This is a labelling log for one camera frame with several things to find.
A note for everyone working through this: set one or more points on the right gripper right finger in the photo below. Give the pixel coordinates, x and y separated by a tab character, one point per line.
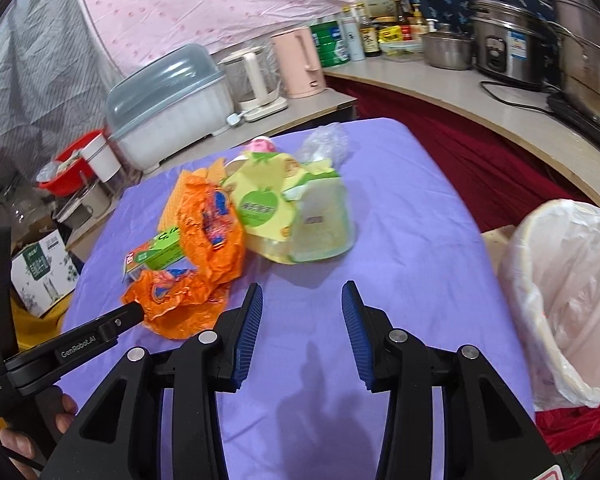
487	432

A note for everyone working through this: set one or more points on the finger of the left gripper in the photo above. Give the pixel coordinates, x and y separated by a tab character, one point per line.
122	322

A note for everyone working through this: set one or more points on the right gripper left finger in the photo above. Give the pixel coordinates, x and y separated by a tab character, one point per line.
117	434

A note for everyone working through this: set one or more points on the orange snack wrapper front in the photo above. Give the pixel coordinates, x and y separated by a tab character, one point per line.
177	304

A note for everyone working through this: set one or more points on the orange snack wrapper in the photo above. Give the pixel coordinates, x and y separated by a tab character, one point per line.
211	234
177	304

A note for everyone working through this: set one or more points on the small green snack box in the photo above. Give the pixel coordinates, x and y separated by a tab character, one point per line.
155	255

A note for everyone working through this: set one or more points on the yellow green snack bag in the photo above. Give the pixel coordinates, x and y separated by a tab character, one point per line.
291	212

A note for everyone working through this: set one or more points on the orange snack wrapper back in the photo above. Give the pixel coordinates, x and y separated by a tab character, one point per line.
211	234

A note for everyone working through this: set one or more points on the orange waffle cloth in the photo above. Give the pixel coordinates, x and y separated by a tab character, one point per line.
214	173

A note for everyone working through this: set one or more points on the trash bin with white liner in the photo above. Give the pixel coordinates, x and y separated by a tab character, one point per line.
550	276

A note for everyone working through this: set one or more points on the person's left hand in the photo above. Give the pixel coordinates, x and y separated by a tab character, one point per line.
23	445

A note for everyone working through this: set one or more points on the yellow fabric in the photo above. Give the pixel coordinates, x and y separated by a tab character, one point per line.
31	331

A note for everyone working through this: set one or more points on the white green cardboard box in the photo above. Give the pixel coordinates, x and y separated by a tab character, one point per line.
43	273

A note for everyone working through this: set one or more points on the small steel pot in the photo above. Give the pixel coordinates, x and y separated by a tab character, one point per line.
89	203

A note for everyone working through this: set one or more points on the red plastic basin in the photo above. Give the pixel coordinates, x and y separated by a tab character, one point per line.
72	178

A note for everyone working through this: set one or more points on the white cup blender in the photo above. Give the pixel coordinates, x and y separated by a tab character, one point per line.
106	166

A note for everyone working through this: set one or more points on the purple tablecloth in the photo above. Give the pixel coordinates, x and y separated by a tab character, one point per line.
302	412

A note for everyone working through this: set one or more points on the dish rack with grey lid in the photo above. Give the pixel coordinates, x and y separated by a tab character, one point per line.
167	105

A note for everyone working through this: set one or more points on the pink paper cup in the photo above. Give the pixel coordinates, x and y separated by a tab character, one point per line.
260	144

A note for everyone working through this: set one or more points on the red skirt cloth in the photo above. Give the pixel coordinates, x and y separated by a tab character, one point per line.
499	181

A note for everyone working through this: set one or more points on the grey striped cloth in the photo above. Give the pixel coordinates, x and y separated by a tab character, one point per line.
53	82

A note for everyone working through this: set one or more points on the clear crumpled plastic bag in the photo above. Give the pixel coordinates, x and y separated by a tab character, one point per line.
329	142

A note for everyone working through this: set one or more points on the white glass electric kettle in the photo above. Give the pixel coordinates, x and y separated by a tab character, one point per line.
255	87

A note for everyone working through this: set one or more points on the black induction cooker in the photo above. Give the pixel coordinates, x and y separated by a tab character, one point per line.
569	116

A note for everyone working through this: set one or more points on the pink electric kettle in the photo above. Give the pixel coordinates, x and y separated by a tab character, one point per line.
298	62

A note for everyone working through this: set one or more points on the green tin can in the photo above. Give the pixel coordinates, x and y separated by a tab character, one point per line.
330	45

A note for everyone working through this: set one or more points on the steel pot with lid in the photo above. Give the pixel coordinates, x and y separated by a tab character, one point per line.
448	50

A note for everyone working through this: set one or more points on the white slim bottle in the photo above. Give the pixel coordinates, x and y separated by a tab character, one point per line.
349	25

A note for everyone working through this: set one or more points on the clear food container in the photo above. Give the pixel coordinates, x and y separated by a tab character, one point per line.
402	51

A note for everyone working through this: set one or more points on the dark soy sauce bottle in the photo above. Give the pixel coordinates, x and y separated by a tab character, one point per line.
367	32

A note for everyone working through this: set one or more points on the silver rice cooker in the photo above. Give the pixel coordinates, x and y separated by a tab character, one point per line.
512	44

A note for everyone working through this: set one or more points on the large steel stockpot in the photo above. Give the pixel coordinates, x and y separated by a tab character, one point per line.
578	31

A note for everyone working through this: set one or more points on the yellow seasoning packet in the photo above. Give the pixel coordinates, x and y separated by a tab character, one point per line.
391	33

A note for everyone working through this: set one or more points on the white carton box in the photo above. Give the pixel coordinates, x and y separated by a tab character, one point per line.
378	8

